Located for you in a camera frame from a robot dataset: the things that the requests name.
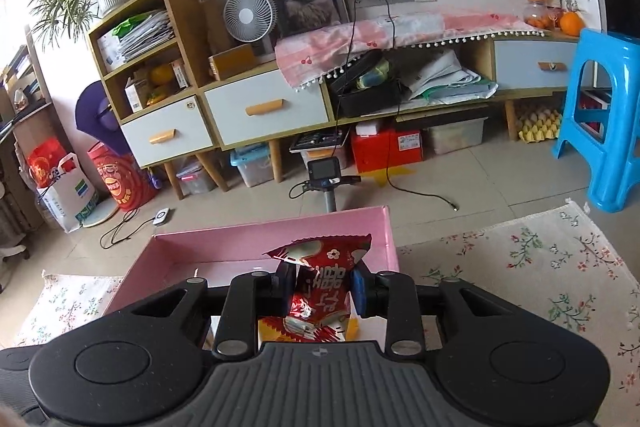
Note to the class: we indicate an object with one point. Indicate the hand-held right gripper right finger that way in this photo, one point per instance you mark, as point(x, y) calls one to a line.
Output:
point(361, 294)

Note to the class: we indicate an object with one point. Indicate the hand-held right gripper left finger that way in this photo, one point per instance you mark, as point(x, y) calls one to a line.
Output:
point(286, 287)

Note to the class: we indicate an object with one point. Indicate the red snack packet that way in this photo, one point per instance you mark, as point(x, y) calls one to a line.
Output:
point(325, 257)

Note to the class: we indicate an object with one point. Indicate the pink cardboard box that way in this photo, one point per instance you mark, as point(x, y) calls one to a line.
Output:
point(215, 247)

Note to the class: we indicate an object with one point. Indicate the yellow paper piece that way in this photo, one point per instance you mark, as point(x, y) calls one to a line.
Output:
point(385, 176)

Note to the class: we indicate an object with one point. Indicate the clear bin blue lid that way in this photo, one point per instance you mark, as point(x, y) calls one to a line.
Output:
point(252, 169)

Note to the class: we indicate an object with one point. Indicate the small clear bin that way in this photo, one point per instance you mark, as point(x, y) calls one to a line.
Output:
point(195, 177)

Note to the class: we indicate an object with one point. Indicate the red carton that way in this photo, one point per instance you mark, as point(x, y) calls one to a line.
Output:
point(375, 152)

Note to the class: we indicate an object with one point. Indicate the black electronic device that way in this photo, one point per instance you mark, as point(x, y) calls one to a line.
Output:
point(320, 139)

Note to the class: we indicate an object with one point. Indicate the floral rug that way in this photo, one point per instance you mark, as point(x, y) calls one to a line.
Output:
point(525, 282)

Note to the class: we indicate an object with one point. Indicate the small white box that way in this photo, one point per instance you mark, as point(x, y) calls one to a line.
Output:
point(367, 127)

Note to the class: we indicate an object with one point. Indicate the clear storage box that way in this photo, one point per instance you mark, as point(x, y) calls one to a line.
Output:
point(455, 137)

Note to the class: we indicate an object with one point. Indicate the wide white drawer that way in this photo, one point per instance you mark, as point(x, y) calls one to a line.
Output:
point(230, 102)

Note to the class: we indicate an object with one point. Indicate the red patterned gift bag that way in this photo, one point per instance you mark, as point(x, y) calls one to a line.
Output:
point(120, 187)

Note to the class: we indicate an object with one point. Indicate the black bag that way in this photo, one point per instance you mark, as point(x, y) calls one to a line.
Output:
point(365, 99)

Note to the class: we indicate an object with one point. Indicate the round white base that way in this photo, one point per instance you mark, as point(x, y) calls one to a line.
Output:
point(102, 214)

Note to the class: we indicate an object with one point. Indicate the white cabinet drawer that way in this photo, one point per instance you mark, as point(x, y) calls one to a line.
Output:
point(165, 122)

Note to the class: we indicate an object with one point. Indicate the yellow green bundle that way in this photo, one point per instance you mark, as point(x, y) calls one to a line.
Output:
point(372, 74)

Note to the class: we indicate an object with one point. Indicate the brown wooden box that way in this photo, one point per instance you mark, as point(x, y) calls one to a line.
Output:
point(232, 61)

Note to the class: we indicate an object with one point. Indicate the pile of white bags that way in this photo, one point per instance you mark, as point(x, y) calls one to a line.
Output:
point(440, 72)

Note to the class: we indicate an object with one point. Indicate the white paper bag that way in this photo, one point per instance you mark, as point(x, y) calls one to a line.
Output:
point(65, 202)

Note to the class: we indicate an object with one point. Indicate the yellow egg tray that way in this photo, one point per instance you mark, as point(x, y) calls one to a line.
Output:
point(537, 127)

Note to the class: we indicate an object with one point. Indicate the pink cherry cloth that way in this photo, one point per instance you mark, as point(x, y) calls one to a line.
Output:
point(350, 42)

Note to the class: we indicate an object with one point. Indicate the purple cap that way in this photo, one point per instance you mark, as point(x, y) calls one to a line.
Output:
point(95, 107)

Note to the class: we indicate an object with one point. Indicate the low wooden cabinet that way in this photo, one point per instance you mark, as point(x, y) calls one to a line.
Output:
point(482, 57)

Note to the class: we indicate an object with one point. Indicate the red plastic bag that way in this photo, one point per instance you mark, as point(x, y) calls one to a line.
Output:
point(45, 164)

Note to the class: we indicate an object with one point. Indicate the small white desk fan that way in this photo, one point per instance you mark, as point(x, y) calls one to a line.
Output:
point(250, 14)

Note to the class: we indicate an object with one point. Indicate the pale blue drawer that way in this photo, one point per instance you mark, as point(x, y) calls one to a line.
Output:
point(520, 57)

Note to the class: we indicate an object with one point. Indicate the stack of papers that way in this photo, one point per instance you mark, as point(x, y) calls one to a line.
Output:
point(145, 32)

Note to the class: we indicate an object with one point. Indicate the wooden shelf cabinet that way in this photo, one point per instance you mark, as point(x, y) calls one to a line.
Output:
point(182, 7)

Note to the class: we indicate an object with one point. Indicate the red box under stool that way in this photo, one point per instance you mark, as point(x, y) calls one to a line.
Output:
point(595, 107)

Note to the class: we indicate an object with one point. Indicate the jar of small oranges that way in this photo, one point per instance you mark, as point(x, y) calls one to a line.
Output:
point(539, 17)

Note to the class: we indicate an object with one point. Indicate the blue plastic stool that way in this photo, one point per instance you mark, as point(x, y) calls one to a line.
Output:
point(607, 52)

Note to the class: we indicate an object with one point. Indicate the black camera on tripod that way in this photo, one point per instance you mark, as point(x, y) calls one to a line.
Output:
point(322, 172)

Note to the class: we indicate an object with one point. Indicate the dark wall shelf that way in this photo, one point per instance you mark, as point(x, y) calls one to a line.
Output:
point(20, 107)

